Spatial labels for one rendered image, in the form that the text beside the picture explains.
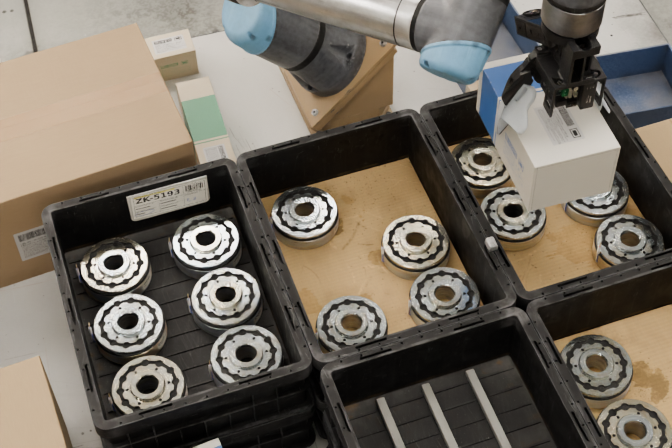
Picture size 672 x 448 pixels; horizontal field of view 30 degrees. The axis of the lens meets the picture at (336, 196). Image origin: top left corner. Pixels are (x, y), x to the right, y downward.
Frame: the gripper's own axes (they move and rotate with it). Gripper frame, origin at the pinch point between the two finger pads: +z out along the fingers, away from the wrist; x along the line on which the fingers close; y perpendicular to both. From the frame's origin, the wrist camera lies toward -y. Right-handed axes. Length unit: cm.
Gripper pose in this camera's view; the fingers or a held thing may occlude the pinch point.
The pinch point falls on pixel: (546, 118)
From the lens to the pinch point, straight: 173.2
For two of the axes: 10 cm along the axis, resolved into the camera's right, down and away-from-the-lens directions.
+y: 2.8, 7.4, -6.1
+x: 9.6, -2.3, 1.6
